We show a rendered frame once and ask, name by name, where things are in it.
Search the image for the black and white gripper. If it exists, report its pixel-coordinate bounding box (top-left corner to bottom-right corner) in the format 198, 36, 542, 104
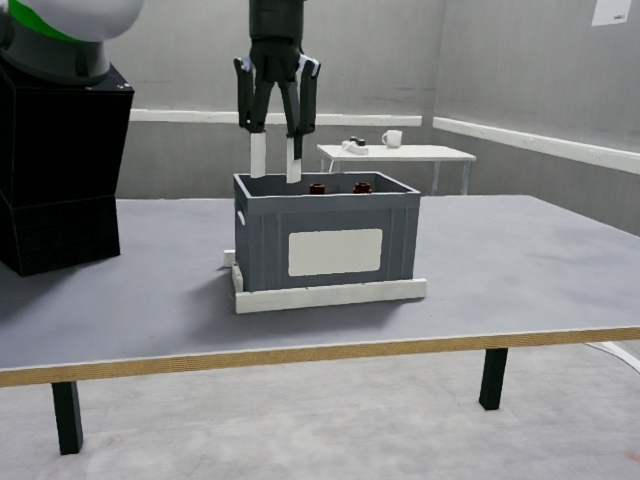
234, 0, 321, 183

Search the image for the brown bottle with green label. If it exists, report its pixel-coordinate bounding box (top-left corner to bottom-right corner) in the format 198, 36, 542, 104
353, 183, 372, 194

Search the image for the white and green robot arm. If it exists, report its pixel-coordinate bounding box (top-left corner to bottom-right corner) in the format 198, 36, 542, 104
0, 0, 143, 85

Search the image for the grey plastic crate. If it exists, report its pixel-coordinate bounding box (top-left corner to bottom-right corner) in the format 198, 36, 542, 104
233, 172, 421, 292

